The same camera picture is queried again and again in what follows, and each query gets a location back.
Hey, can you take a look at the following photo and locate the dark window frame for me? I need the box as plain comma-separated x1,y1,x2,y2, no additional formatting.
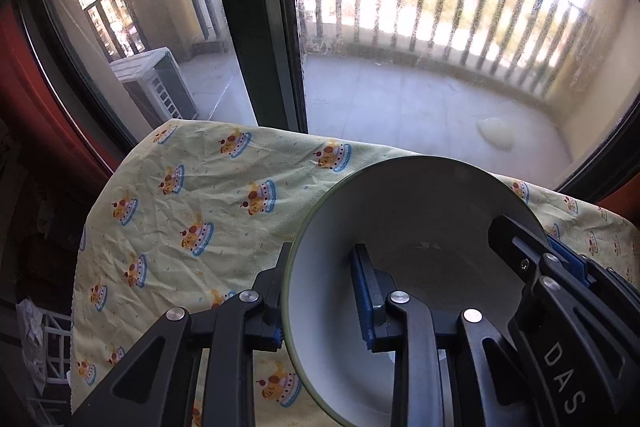
12,0,640,212

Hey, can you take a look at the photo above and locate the white air conditioner unit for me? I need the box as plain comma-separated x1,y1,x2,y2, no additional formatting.
110,48,199,120

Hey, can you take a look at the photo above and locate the red curtain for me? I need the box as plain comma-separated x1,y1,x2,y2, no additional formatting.
0,2,126,180

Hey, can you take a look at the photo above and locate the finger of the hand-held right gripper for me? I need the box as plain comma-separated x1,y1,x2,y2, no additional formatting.
487,215,561,298
547,234,640,323

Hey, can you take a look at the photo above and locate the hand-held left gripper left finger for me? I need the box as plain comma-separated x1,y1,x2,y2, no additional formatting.
70,242,296,427

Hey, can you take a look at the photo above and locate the yellow printed tablecloth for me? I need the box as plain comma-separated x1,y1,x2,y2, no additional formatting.
70,119,640,427

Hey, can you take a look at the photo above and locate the white wire rack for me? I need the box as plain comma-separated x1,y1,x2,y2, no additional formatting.
20,307,76,413

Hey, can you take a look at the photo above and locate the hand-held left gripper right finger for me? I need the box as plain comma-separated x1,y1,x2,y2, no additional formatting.
350,243,531,427

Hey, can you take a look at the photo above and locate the floral ceramic bowl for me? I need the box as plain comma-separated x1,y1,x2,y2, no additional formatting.
281,156,551,427

